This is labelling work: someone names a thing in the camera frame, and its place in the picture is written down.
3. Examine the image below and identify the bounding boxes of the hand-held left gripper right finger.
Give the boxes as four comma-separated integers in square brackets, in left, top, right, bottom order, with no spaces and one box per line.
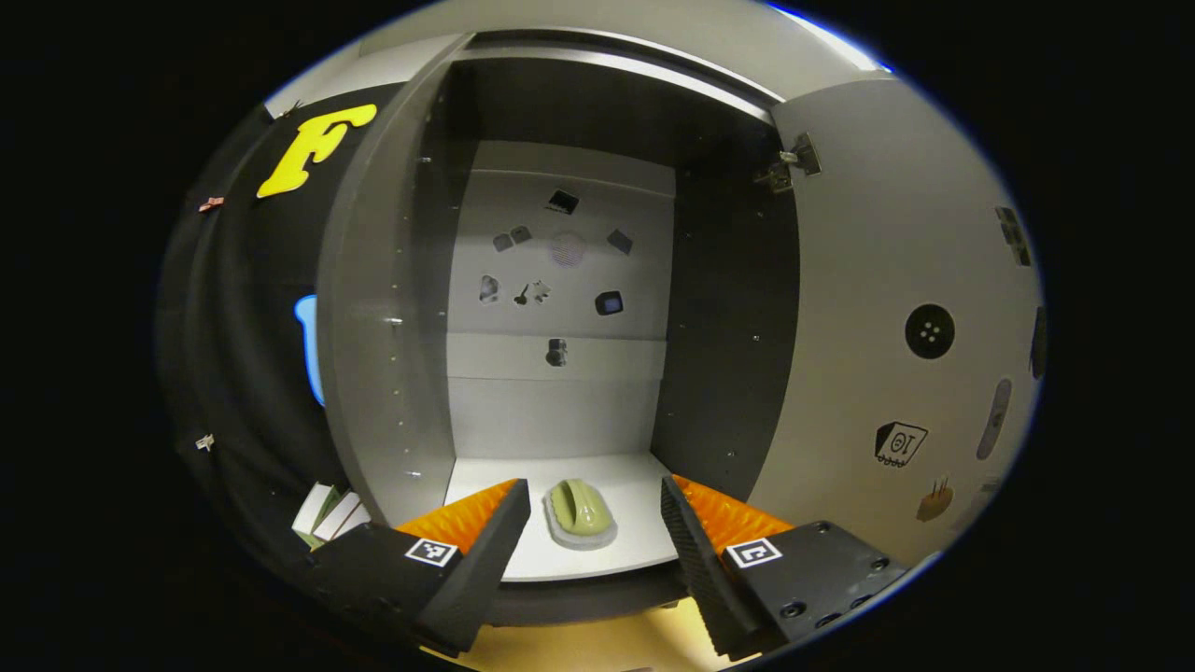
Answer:
[659,474,911,662]

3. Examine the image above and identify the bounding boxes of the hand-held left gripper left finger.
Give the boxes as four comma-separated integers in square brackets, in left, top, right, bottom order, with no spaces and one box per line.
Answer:
[308,478,533,659]

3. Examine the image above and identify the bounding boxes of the grey cabinet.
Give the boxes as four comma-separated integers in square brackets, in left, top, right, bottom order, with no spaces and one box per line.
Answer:
[316,28,804,628]

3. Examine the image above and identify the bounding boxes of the grey cabinet door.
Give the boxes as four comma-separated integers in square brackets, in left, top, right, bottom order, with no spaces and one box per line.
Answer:
[747,70,1048,567]

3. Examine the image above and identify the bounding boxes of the metal door hinge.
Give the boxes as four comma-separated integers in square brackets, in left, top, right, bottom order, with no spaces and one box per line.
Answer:
[754,131,823,194]

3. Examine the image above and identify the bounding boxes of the brown book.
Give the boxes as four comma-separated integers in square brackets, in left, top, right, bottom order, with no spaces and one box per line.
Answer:
[329,502,373,544]

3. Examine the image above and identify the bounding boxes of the black backdrop cloth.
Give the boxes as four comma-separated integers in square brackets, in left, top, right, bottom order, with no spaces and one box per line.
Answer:
[154,84,412,570]

